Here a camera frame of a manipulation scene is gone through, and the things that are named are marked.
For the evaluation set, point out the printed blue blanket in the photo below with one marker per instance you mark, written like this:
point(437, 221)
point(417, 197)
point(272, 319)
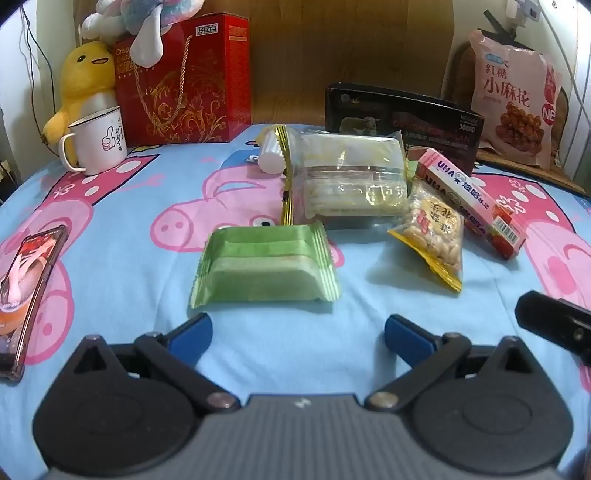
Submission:
point(115, 230)

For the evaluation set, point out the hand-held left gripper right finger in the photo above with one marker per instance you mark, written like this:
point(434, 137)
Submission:
point(406, 335)

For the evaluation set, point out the black tape strips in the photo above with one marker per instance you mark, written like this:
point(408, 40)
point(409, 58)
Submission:
point(496, 23)

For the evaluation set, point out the wooden board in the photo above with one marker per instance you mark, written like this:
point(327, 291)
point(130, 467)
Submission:
point(346, 46)

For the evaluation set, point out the yellow peanut packet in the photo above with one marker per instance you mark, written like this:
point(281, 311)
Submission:
point(434, 230)

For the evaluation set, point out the smartphone in clear case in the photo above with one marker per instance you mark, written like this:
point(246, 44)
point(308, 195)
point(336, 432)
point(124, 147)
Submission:
point(27, 286)

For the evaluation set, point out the pastel plush toy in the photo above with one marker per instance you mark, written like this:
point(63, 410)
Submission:
point(138, 18)

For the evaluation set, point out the pink snack box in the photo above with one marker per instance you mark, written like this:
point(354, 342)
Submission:
point(461, 189)

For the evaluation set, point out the white wall plug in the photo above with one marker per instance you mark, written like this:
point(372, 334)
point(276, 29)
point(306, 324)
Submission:
point(524, 9)

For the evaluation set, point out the red gift box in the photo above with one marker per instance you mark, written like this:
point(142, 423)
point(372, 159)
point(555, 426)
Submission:
point(207, 92)

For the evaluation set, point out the light green pastry packet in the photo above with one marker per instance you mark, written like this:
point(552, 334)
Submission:
point(263, 267)

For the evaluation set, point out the white candy roll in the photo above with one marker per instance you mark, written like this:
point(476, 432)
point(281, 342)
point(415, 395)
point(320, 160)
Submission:
point(270, 154)

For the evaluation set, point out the large pink snack bag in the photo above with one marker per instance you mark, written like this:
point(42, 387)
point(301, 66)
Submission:
point(512, 83)

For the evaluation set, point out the clear cake packet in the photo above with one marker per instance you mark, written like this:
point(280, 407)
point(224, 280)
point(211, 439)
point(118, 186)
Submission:
point(346, 184)

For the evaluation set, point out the yellow duck plush toy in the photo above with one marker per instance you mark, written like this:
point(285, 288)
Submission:
point(83, 74)

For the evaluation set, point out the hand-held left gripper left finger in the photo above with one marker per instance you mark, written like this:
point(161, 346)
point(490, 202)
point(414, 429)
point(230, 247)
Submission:
point(191, 333)

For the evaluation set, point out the white enamel mug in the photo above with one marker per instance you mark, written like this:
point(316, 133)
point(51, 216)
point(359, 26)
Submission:
point(99, 138)

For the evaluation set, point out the black box with sheep print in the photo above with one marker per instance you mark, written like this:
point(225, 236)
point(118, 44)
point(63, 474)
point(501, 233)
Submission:
point(369, 106)

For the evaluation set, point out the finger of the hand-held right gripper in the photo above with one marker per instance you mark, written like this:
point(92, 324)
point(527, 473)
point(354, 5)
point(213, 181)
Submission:
point(554, 321)

